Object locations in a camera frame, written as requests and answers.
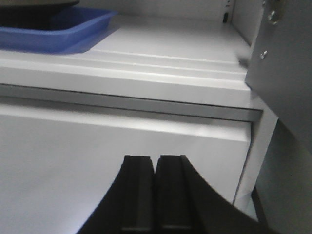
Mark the white cabinet with shelves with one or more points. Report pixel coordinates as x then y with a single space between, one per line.
154 87

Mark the blue plastic tray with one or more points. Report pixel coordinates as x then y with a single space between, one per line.
73 30

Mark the grey cabinet door with hinge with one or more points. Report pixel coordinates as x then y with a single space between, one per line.
280 70

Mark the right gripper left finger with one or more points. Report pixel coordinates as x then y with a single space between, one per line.
127 207

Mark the beige plate with black rim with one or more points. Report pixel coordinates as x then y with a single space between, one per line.
31 14

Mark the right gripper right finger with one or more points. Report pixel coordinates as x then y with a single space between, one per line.
187 204

